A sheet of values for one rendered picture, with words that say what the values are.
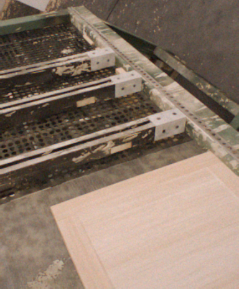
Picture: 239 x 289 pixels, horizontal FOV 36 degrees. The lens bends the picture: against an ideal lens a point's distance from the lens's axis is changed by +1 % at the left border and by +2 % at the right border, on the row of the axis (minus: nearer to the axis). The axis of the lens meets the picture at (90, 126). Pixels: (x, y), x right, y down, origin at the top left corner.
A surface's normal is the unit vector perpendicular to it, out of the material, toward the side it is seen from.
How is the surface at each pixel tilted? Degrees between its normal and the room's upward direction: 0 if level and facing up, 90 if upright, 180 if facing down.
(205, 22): 0
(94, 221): 58
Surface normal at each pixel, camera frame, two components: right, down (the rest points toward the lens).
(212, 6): -0.79, -0.19
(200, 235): -0.04, -0.79
